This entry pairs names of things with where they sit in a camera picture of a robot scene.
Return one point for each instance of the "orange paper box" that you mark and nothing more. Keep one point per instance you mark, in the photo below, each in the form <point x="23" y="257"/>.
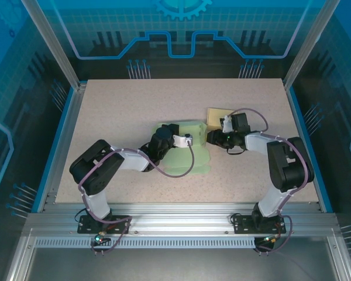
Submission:
<point x="215" y="117"/>

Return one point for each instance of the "green paper box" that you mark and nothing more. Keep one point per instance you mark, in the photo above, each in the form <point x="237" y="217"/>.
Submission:
<point x="199" y="158"/>

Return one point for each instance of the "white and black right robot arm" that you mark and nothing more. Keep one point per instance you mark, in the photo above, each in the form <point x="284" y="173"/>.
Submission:
<point x="257" y="143"/>

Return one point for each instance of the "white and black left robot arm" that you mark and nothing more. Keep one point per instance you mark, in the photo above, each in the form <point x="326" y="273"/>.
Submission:
<point x="131" y="161"/>

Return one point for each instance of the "small connector with LED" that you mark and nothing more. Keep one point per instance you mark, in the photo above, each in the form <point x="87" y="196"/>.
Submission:
<point x="270" y="240"/>
<point x="99" y="238"/>

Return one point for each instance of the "blue-edged side rail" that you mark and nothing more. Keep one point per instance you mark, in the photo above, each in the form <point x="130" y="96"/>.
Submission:
<point x="297" y="114"/>
<point x="71" y="114"/>

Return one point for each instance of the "aluminium frame rail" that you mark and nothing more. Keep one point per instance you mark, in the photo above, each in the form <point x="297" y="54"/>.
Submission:
<point x="178" y="216"/>

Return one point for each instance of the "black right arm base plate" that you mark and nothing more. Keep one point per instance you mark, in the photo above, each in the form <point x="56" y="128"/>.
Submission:
<point x="242" y="224"/>

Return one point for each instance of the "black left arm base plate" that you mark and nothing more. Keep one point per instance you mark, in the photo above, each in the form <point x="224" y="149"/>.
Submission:
<point x="120" y="224"/>

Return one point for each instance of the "aluminium frame post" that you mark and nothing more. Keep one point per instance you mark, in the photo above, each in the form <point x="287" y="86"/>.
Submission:
<point x="54" y="44"/>
<point x="310" y="41"/>

